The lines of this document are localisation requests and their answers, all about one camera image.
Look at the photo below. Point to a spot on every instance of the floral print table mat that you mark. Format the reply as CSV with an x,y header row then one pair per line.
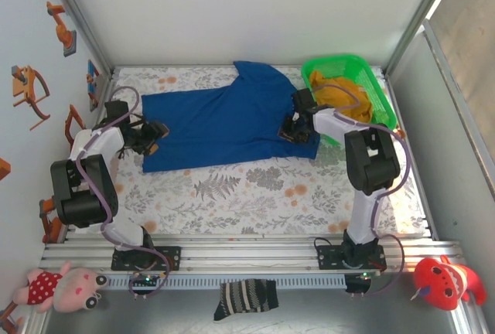
x,y
232,214

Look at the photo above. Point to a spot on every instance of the green plastic basket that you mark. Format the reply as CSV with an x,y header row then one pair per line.
x,y
348,63

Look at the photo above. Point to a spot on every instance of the orange curved wall sticker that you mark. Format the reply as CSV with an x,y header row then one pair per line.
x,y
68,129

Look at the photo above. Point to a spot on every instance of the blue t-shirt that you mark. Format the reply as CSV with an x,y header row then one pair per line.
x,y
224,125

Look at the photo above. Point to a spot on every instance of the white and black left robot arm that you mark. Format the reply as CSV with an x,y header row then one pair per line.
x,y
100,140

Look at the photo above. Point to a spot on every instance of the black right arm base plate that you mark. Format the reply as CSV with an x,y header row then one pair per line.
x,y
326,256

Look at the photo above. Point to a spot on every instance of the small brown object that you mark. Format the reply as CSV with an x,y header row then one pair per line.
x,y
400,133

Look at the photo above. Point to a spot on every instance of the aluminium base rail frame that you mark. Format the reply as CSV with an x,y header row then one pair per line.
x,y
247,256

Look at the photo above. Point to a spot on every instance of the orange machine wall sticker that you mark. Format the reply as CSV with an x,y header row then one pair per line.
x,y
25,90

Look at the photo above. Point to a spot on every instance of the black striped sock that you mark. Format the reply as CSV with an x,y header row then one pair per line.
x,y
243,297

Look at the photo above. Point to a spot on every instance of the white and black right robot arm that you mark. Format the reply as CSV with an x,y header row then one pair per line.
x,y
328,121

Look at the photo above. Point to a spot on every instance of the red plush monster toy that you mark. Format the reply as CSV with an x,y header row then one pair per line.
x,y
441,280

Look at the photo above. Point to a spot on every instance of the aluminium frame post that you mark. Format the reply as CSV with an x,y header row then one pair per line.
x,y
423,13
76,13

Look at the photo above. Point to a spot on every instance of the blue and orange wall sticker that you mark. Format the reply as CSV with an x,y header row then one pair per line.
x,y
92,79

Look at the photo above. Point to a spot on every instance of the small orange wall sticker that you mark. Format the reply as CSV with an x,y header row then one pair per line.
x,y
4,168

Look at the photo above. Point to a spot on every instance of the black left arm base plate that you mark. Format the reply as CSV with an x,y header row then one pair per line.
x,y
172,256

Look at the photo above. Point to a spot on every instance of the pink plush pig toy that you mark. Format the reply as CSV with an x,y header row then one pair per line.
x,y
73,287

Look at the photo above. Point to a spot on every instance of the orange bar wall sticker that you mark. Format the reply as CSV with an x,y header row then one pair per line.
x,y
5,311

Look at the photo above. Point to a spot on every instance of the yellow garment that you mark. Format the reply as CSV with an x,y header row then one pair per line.
x,y
348,90

